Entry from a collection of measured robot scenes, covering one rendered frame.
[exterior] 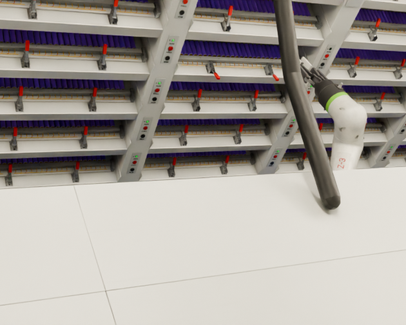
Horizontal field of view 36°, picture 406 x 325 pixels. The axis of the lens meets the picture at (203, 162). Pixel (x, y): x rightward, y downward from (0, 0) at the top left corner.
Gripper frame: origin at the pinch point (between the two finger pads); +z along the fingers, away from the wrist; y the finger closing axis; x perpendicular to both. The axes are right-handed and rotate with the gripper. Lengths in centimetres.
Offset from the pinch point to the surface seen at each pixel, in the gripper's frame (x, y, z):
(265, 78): 16.1, -1.2, 14.2
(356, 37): -11.4, -32.5, 14.1
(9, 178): 87, 81, 21
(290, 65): -43, 104, -108
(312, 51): 0.7, -17.7, 16.5
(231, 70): 17.4, 14.4, 16.5
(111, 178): 81, 40, 21
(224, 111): 36.1, 7.3, 16.5
